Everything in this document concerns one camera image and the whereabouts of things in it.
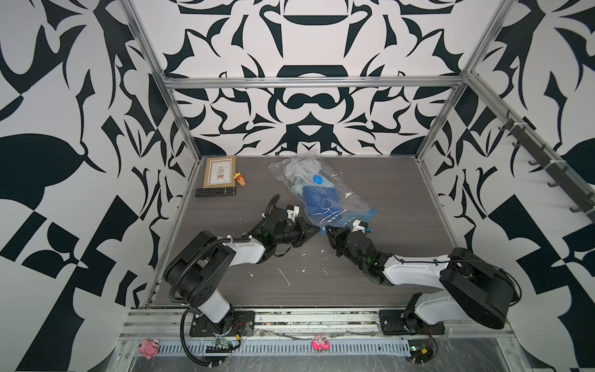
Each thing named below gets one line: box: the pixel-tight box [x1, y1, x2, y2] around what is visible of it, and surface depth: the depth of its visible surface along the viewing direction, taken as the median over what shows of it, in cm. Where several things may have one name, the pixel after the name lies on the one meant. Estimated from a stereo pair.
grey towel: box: [285, 158, 322, 183], surface depth 108 cm
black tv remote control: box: [195, 186, 237, 198], surface depth 107 cm
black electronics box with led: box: [407, 338, 434, 364], surface depth 73 cm
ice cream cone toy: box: [233, 171, 248, 187], surface depth 110 cm
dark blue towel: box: [302, 185, 341, 220], surface depth 97 cm
